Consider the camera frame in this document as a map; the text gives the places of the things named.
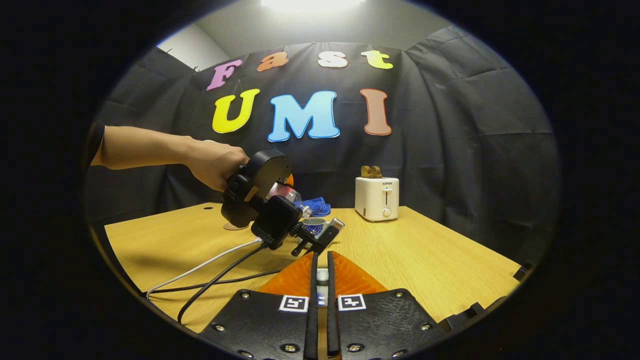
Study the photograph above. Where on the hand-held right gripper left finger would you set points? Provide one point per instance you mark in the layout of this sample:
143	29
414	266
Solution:
313	285

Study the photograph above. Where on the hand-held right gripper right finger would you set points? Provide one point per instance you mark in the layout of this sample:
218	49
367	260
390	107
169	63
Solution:
331	285

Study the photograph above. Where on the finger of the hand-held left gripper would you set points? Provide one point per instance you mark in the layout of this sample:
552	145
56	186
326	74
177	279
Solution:
290	180

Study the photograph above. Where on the white teacup lid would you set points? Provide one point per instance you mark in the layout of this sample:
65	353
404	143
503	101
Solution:
322	276

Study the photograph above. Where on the clear plastic water bottle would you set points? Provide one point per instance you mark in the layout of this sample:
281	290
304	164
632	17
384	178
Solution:
287	194

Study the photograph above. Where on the white blue-patterned teacup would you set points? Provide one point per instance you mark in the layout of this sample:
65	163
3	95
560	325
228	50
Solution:
315	227

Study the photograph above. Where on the round coaster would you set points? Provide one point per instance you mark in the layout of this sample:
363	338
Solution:
235	226

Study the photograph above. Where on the blue folded towel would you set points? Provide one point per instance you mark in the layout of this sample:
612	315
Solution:
317	205

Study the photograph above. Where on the white toaster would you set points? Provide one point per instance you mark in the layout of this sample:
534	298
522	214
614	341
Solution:
376	200

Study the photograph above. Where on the person's black sleeve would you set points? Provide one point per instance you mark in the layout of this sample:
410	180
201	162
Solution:
96	142

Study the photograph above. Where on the black backdrop cloth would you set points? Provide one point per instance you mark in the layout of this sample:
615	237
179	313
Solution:
460	165

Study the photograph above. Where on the ceiling light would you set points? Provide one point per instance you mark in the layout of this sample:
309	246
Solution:
312	4

